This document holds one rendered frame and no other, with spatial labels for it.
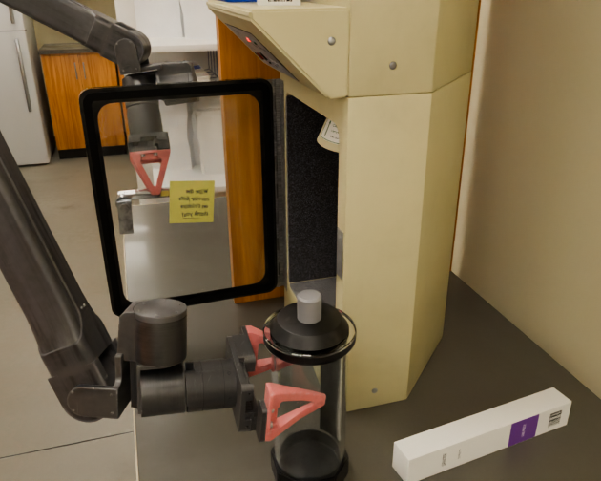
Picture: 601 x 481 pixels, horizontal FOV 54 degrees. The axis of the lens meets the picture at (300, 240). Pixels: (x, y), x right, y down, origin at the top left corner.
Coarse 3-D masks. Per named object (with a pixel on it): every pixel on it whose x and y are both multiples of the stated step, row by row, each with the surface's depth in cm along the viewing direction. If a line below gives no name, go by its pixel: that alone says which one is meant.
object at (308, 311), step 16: (288, 304) 70; (304, 304) 66; (320, 304) 66; (272, 320) 70; (288, 320) 67; (304, 320) 67; (320, 320) 67; (336, 320) 67; (288, 336) 65; (304, 336) 65; (320, 336) 65; (336, 336) 66
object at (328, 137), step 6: (330, 120) 85; (324, 126) 86; (330, 126) 84; (336, 126) 83; (324, 132) 86; (330, 132) 84; (336, 132) 83; (318, 138) 88; (324, 138) 85; (330, 138) 84; (336, 138) 83; (324, 144) 85; (330, 144) 84; (336, 144) 83; (330, 150) 84; (336, 150) 83
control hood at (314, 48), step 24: (216, 0) 86; (240, 24) 74; (264, 24) 64; (288, 24) 64; (312, 24) 65; (336, 24) 66; (288, 48) 65; (312, 48) 66; (336, 48) 67; (312, 72) 67; (336, 72) 68; (336, 96) 70
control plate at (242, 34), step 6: (228, 24) 87; (234, 30) 87; (240, 30) 79; (240, 36) 88; (246, 36) 81; (252, 36) 75; (246, 42) 88; (252, 42) 81; (258, 42) 75; (252, 48) 89; (258, 48) 82; (264, 48) 75; (264, 54) 82; (270, 54) 76; (264, 60) 90; (276, 60) 77; (282, 66) 76; (282, 72) 83; (288, 72) 77; (294, 78) 78
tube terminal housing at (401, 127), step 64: (320, 0) 75; (384, 0) 66; (448, 0) 71; (384, 64) 69; (448, 64) 77; (384, 128) 73; (448, 128) 83; (384, 192) 76; (448, 192) 90; (384, 256) 80; (448, 256) 99; (384, 320) 84; (384, 384) 89
